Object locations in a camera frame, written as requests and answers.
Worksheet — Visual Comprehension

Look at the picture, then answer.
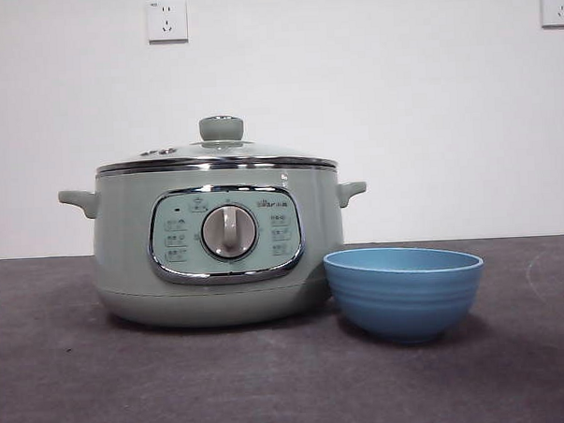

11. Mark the glass lid with green knob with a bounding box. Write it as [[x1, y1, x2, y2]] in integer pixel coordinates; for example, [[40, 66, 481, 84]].
[[94, 109, 340, 175]]

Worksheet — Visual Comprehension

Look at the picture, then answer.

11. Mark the pale green electric steamer pot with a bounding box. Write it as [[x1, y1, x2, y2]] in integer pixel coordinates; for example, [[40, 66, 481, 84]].
[[56, 156, 374, 333]]

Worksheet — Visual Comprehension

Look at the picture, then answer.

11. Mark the blue ribbed bowl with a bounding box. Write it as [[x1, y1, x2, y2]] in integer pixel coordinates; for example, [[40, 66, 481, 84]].
[[321, 242, 488, 349]]

